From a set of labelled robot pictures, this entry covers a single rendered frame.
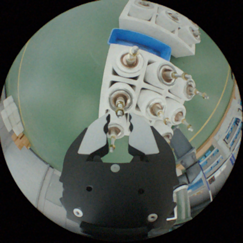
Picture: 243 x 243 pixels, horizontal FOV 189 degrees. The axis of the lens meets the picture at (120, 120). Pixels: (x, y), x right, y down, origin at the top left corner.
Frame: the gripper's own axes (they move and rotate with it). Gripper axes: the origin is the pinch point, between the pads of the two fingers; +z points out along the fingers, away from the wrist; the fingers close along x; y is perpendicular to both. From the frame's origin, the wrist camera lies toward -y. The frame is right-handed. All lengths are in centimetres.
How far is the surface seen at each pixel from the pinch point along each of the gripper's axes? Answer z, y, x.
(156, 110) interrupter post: 7.6, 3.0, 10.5
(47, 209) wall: -237, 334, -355
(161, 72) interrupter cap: 9.6, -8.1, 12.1
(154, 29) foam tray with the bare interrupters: 18.8, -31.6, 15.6
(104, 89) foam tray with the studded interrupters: 16.9, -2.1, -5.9
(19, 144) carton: -12, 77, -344
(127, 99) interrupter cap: 9.6, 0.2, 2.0
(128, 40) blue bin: 33.9, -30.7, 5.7
